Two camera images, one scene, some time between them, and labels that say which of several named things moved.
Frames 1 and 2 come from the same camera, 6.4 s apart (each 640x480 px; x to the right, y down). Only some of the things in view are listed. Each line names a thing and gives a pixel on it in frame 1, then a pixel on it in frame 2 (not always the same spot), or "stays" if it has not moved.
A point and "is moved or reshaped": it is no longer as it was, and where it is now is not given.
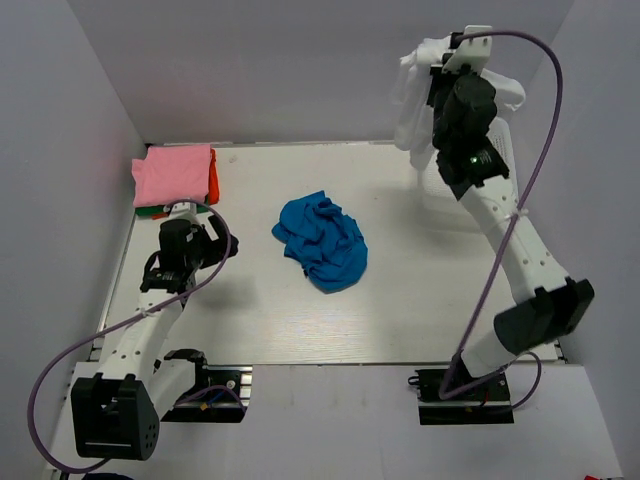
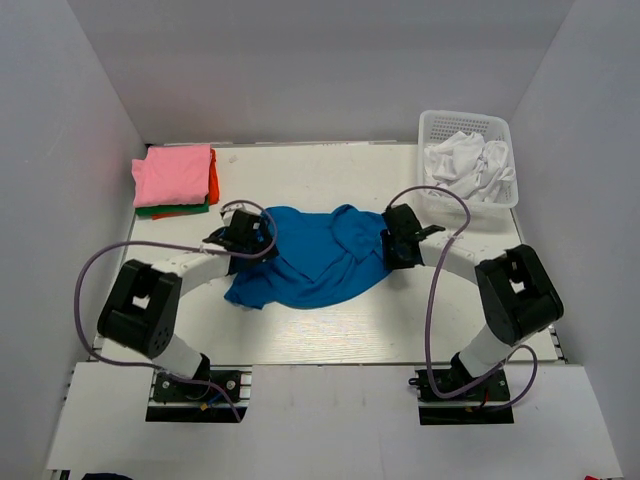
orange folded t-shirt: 214,194 stays
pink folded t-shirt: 172,173 stays
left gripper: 217,247 to 266,246
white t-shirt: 414,121 is moved or reshaped
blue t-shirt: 324,239 is moved or reshaped
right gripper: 440,78 to 392,261
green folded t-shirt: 153,210 stays
